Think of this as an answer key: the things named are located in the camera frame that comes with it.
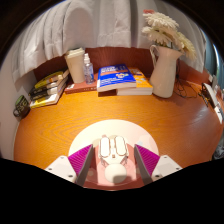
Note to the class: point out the white tumbler cup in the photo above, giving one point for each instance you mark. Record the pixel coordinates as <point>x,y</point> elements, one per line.
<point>75,66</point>

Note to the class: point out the silver laptop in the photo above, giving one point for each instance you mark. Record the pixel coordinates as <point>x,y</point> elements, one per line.
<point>210,95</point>

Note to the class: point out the white computer mouse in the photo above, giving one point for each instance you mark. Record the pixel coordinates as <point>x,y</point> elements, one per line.
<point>113,160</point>

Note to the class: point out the white curtain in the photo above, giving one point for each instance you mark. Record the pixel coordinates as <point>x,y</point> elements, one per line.
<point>100,23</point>

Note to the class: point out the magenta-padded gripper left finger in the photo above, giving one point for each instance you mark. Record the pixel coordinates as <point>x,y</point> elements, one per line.
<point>63,166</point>

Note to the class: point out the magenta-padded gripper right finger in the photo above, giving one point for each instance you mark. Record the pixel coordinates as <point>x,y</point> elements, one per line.
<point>163,166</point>

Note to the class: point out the white ceramic vase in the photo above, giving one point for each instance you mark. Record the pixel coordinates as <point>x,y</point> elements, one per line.
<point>165,75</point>

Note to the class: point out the window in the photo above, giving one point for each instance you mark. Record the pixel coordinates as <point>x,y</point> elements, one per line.
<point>213,56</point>

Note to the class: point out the white flower bouquet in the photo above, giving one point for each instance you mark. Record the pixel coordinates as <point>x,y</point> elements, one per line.
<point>165,28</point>

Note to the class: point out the round cartoon mouse pad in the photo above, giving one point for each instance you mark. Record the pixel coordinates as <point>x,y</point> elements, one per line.
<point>113,128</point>

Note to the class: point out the clear spray bottle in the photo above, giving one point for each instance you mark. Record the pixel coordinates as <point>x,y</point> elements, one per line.
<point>88,71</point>

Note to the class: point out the brown book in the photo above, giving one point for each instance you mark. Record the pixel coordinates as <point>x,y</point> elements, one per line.
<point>80,88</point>

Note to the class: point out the blue book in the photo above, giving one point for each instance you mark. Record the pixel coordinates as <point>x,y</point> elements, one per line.
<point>115,77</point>

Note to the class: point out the yellow and black book stack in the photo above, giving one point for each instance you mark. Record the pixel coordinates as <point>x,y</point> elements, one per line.
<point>48,88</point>

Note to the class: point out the green mug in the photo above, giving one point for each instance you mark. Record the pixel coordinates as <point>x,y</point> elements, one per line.
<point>22,107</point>

